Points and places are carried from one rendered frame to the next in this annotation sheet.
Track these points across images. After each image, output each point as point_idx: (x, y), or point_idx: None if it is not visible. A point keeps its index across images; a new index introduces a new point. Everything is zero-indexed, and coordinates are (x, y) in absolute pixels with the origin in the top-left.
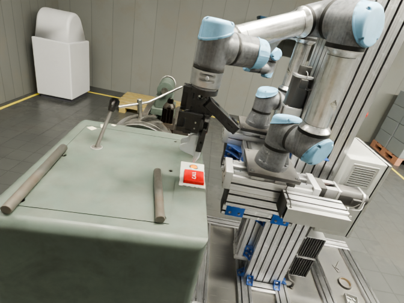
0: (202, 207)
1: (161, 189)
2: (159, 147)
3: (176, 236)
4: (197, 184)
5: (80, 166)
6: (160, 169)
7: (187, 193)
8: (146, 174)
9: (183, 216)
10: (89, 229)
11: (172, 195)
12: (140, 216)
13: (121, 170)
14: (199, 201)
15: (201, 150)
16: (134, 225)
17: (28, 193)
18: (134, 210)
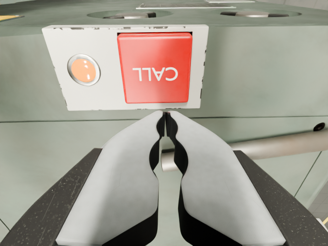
0: (302, 39)
1: (250, 152)
2: (28, 168)
3: None
4: (191, 55)
5: (173, 240)
6: (163, 163)
7: (235, 84)
8: (167, 172)
9: (326, 90)
10: (313, 201)
11: (245, 118)
12: (304, 161)
13: (167, 204)
14: (276, 48)
15: (250, 160)
16: (326, 164)
17: None
18: (288, 170)
